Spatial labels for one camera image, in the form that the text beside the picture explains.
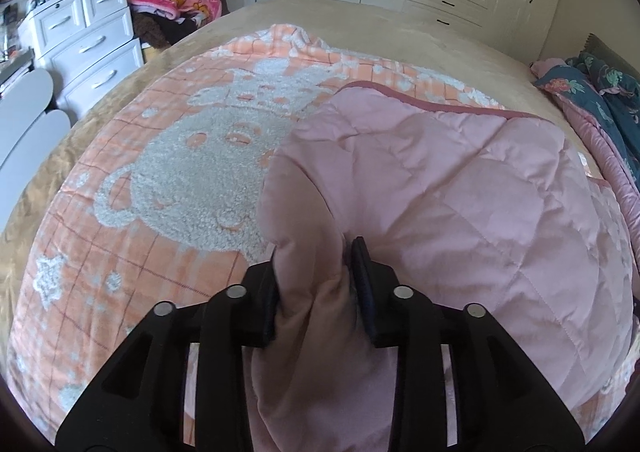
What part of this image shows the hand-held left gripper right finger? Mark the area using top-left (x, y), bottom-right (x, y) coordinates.
top-left (350, 236), bottom-right (586, 452)

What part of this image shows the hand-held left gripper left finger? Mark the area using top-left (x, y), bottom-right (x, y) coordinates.
top-left (55, 252), bottom-right (281, 452)

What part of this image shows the pink quilted jacket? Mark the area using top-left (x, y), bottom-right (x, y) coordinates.
top-left (245, 81), bottom-right (636, 452)

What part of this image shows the dark clothes pile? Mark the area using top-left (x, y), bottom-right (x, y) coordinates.
top-left (131, 7), bottom-right (202, 52)

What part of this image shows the orange bear blanket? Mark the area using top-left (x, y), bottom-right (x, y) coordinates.
top-left (7, 24), bottom-right (636, 443)

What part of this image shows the bed with beige cover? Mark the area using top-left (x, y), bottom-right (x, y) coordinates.
top-left (0, 0), bottom-right (578, 245)

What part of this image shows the white drawer cabinet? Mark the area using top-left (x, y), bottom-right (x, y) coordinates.
top-left (25, 0), bottom-right (146, 121)

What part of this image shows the blue and pink floral quilt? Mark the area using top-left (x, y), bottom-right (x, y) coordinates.
top-left (530, 51), bottom-right (640, 228)

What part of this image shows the white cloud-shaped board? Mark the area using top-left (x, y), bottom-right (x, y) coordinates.
top-left (0, 67), bottom-right (74, 184)

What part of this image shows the grey headboard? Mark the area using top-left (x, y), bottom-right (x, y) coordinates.
top-left (582, 32), bottom-right (640, 72)

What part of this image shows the desk clutter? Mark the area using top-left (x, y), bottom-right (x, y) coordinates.
top-left (0, 0), bottom-right (35, 89)

